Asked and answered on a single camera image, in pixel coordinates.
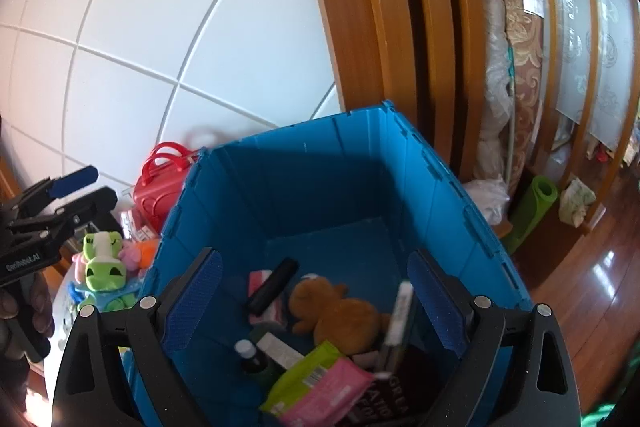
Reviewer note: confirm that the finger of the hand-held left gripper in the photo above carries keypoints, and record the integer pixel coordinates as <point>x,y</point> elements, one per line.
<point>75,179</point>
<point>95,202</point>

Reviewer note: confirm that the white slim tube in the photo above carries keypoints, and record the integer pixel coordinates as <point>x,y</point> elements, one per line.
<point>400,312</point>

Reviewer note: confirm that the blue plastic crate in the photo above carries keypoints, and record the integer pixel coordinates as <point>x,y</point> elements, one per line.
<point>325,187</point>

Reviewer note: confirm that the small pink plush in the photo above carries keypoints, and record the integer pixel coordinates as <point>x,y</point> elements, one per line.
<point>131,256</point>
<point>79,264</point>

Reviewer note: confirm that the green wipes pack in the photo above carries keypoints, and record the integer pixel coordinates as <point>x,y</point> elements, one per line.
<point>305,369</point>

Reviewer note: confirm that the pink tissue pack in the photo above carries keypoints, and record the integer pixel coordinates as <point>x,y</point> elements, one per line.
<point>258,279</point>

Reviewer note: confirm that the dark bottle white cap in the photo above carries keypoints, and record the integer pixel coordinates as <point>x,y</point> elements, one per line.
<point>247,352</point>

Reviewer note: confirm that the red hard suitcase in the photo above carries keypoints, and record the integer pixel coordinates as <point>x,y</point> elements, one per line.
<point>155,197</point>

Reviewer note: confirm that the blue green plush toy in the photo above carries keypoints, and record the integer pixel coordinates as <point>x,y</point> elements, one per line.
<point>112,299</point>

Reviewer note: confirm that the brown teddy bear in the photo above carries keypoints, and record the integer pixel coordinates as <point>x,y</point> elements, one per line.
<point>345,317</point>

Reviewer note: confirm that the green frog plush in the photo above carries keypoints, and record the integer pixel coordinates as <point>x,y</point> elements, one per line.
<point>102,274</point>

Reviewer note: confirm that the orange plush toy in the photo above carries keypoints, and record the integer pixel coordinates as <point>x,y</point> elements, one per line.
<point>149,252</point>

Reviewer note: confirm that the white plastic bag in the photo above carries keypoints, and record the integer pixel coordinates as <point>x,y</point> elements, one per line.
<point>485,199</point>

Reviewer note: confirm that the rolled white quilt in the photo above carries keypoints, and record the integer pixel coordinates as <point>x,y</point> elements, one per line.
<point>492,82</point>

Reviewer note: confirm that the rolled green mat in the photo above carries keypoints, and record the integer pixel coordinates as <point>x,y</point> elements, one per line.
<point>530,214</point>

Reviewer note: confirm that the pink wipes pack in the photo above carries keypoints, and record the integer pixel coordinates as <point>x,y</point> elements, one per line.
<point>330,394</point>

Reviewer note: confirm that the black tube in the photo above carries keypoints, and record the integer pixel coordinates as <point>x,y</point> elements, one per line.
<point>272,289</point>

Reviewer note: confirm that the white green box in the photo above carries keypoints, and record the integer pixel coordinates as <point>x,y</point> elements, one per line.
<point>280,349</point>

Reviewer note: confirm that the person's left hand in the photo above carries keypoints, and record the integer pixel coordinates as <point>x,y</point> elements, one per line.
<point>42,307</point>

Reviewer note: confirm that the rolled brown gold carpet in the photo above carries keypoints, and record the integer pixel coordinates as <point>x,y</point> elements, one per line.
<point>522,57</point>

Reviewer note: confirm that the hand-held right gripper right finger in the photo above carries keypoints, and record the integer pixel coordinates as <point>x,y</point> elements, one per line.
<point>435,302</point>

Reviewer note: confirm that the frosted glass sliding door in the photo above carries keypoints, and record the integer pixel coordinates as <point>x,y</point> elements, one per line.
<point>570,32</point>

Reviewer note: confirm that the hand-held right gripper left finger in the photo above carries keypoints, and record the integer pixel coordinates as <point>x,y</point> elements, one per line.
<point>195,302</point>

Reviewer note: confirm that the floral bag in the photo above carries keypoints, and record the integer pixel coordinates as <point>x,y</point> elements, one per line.
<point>575,202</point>

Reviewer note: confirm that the dark book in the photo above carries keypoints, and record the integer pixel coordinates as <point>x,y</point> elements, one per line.
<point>400,399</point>

